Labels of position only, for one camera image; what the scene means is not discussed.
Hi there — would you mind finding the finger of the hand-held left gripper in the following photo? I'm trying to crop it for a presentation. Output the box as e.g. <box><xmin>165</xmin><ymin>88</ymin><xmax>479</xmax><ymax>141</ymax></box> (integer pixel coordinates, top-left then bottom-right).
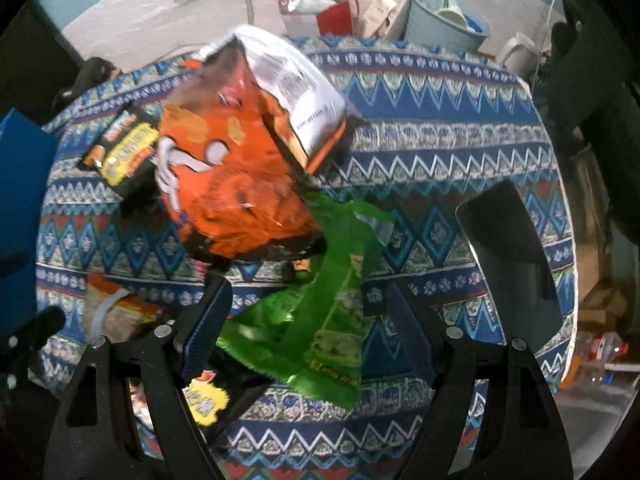
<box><xmin>0</xmin><ymin>305</ymin><xmax>67</xmax><ymax>402</ymax></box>
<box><xmin>0</xmin><ymin>252</ymin><xmax>31</xmax><ymax>277</ymax></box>

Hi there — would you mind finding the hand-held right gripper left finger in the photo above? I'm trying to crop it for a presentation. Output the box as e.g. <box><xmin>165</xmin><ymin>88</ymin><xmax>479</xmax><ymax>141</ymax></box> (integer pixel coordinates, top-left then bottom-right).
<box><xmin>44</xmin><ymin>275</ymin><xmax>235</xmax><ymax>480</ymax></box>

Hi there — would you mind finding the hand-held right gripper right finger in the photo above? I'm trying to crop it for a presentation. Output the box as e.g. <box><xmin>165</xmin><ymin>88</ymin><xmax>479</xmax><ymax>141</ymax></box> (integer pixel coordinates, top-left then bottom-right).
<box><xmin>387</xmin><ymin>277</ymin><xmax>571</xmax><ymax>480</ymax></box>

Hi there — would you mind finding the orange and white snack packet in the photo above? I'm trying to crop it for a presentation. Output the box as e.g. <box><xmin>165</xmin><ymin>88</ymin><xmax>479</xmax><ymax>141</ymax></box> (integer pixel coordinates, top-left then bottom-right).
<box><xmin>82</xmin><ymin>270</ymin><xmax>163</xmax><ymax>341</ymax></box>

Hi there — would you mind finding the blue cardboard box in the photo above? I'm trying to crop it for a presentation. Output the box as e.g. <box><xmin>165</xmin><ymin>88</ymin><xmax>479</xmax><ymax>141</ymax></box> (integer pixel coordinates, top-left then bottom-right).
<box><xmin>0</xmin><ymin>109</ymin><xmax>60</xmax><ymax>341</ymax></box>

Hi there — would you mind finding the black snack packet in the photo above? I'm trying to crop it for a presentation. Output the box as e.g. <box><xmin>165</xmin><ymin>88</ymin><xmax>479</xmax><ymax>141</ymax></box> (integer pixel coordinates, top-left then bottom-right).
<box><xmin>182</xmin><ymin>367</ymin><xmax>231</xmax><ymax>428</ymax></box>

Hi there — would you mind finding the green snack bag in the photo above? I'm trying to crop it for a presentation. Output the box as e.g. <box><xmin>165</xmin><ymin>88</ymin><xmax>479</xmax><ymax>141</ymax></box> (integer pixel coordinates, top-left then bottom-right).
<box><xmin>215</xmin><ymin>192</ymin><xmax>396</xmax><ymax>408</ymax></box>

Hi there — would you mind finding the large orange chip bag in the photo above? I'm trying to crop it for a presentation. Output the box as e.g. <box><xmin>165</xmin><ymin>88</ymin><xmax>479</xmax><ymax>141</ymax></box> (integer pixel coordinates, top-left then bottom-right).
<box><xmin>155</xmin><ymin>25</ymin><xmax>348</xmax><ymax>263</ymax></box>

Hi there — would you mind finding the black packet with yellow label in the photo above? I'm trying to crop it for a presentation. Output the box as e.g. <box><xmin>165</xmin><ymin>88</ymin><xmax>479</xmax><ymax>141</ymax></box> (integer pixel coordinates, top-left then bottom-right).
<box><xmin>77</xmin><ymin>102</ymin><xmax>163</xmax><ymax>211</ymax></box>

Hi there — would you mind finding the black flat panel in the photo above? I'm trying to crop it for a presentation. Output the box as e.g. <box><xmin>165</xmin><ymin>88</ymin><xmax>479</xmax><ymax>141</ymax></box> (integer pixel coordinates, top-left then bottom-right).
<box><xmin>455</xmin><ymin>179</ymin><xmax>561</xmax><ymax>318</ymax></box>

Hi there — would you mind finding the clear plastic bottle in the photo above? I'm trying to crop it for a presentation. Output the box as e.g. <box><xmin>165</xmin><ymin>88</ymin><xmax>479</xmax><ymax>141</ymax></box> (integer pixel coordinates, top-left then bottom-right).
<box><xmin>575</xmin><ymin>332</ymin><xmax>631</xmax><ymax>386</ymax></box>

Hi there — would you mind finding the flattened cardboard box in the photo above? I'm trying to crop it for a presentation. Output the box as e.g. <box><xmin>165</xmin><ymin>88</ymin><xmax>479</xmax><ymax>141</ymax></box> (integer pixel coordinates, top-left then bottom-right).
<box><xmin>577</xmin><ymin>280</ymin><xmax>631</xmax><ymax>331</ymax></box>

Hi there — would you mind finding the black hanging cloth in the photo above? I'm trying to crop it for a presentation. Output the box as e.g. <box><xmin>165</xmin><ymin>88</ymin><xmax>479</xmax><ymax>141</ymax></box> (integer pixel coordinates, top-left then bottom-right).
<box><xmin>0</xmin><ymin>0</ymin><xmax>86</xmax><ymax>126</ymax></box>

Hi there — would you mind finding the blue patterned tablecloth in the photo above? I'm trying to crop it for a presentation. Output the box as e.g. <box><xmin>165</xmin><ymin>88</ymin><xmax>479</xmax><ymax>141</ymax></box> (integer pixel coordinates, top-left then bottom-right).
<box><xmin>35</xmin><ymin>35</ymin><xmax>581</xmax><ymax>480</ymax></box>

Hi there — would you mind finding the white kettle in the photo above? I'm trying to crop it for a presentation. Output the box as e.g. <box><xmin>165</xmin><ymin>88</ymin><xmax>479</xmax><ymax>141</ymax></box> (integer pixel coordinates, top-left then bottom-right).
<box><xmin>497</xmin><ymin>31</ymin><xmax>543</xmax><ymax>78</ymax></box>

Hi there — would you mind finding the light blue bin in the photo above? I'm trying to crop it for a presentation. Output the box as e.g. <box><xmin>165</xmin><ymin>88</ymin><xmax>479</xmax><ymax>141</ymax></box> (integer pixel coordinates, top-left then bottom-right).
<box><xmin>402</xmin><ymin>0</ymin><xmax>493</xmax><ymax>55</ymax></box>

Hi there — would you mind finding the dark cloth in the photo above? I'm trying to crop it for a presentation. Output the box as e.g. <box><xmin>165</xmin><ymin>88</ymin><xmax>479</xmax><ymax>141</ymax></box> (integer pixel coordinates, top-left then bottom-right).
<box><xmin>532</xmin><ymin>0</ymin><xmax>640</xmax><ymax>171</ymax></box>

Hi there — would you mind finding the red and white bag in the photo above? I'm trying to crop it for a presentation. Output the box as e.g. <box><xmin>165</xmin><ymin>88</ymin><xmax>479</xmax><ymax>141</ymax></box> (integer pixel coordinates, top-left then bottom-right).
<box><xmin>279</xmin><ymin>0</ymin><xmax>361</xmax><ymax>38</ymax></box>

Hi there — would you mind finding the brown paper bag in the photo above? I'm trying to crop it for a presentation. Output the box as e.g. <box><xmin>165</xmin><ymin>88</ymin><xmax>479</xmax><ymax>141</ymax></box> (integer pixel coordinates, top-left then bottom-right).
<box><xmin>361</xmin><ymin>0</ymin><xmax>426</xmax><ymax>41</ymax></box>

